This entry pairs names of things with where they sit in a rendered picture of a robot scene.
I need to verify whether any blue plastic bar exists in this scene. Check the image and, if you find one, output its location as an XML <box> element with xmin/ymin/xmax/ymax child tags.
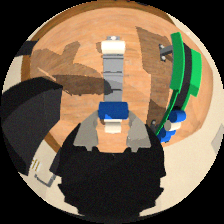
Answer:
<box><xmin>98</xmin><ymin>101</ymin><xmax>128</xmax><ymax>120</ymax></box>
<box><xmin>169</xmin><ymin>110</ymin><xmax>186</xmax><ymax>123</ymax></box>
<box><xmin>157</xmin><ymin>134</ymin><xmax>171</xmax><ymax>143</ymax></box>
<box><xmin>160</xmin><ymin>127</ymin><xmax>176</xmax><ymax>138</ymax></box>

